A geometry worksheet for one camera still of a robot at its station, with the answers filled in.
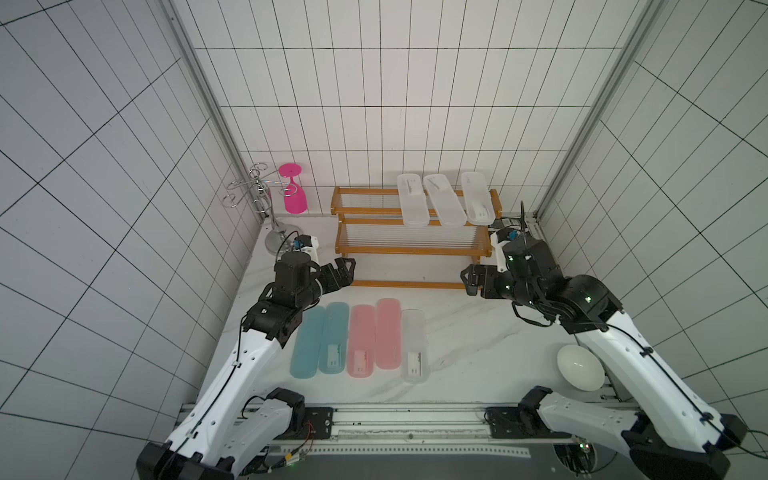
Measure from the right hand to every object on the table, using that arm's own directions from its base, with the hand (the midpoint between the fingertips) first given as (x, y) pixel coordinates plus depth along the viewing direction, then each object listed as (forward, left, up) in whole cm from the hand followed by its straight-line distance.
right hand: (465, 277), depth 68 cm
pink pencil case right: (-4, +18, -28) cm, 34 cm away
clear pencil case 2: (+24, -6, +1) cm, 25 cm away
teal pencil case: (-10, +34, -26) cm, 44 cm away
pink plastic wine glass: (+34, +52, -7) cm, 63 cm away
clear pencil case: (-6, +10, -29) cm, 32 cm away
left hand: (+3, +31, -5) cm, 32 cm away
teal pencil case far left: (-8, +42, -27) cm, 51 cm away
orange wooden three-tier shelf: (+14, +14, -27) cm, 33 cm away
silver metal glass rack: (+28, +60, 0) cm, 67 cm away
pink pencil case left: (-6, +26, -29) cm, 39 cm away
